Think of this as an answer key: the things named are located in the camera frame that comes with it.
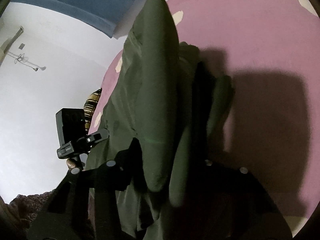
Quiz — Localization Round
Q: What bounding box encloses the pink bedspread with cream dots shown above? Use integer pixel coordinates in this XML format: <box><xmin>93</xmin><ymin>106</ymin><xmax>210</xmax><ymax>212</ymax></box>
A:
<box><xmin>91</xmin><ymin>0</ymin><xmax>319</xmax><ymax>239</ymax></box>

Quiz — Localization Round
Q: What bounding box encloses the person's left hand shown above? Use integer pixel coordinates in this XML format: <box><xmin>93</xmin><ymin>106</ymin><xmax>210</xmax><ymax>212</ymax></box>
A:
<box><xmin>66</xmin><ymin>158</ymin><xmax>84</xmax><ymax>171</ymax></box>

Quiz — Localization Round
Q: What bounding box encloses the striped yellow black pillow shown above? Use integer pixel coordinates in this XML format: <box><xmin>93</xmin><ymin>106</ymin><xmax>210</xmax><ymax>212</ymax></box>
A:
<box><xmin>83</xmin><ymin>88</ymin><xmax>103</xmax><ymax>134</ymax></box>

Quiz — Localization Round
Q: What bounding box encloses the grey wall socket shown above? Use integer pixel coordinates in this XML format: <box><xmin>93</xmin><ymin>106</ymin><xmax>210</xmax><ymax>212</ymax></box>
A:
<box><xmin>19</xmin><ymin>43</ymin><xmax>25</xmax><ymax>50</ymax></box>

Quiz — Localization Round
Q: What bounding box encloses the white wall cable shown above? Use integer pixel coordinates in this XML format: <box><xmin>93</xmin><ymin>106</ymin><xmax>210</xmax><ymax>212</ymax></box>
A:
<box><xmin>4</xmin><ymin>51</ymin><xmax>47</xmax><ymax>72</ymax></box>

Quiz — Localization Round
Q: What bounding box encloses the dark green t-shirt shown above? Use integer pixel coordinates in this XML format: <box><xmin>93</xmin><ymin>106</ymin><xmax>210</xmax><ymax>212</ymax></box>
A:
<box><xmin>87</xmin><ymin>0</ymin><xmax>234</xmax><ymax>239</ymax></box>

